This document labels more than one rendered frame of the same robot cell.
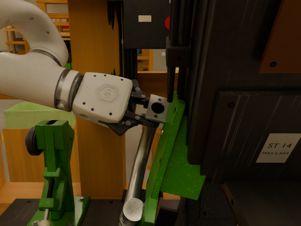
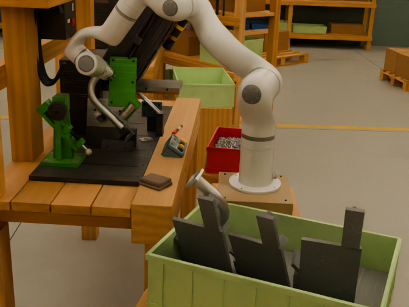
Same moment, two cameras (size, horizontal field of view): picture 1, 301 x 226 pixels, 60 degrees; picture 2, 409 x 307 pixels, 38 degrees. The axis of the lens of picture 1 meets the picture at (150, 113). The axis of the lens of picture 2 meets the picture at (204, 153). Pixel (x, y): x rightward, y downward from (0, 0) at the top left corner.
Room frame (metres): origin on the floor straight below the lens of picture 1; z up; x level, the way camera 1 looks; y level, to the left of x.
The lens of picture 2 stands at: (0.00, 2.47, 1.74)
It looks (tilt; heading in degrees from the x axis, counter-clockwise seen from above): 19 degrees down; 272
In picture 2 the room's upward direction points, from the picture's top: 2 degrees clockwise
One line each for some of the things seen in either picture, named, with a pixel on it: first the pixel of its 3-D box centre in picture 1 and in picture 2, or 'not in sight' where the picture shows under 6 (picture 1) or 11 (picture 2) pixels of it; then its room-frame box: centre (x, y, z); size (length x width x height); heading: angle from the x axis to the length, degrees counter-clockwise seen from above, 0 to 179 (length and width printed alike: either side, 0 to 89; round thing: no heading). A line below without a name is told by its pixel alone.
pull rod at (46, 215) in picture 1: (46, 216); (84, 148); (0.55, 0.25, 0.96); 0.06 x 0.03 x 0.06; 179
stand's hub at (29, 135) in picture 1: (34, 141); (57, 111); (0.64, 0.30, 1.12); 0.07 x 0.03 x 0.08; 179
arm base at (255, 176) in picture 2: not in sight; (256, 159); (-0.12, 0.43, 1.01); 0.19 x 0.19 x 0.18
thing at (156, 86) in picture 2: (270, 189); (138, 85); (0.40, -0.21, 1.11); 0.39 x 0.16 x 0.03; 179
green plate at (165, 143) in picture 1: (180, 151); (123, 80); (0.44, -0.05, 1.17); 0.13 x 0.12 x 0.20; 89
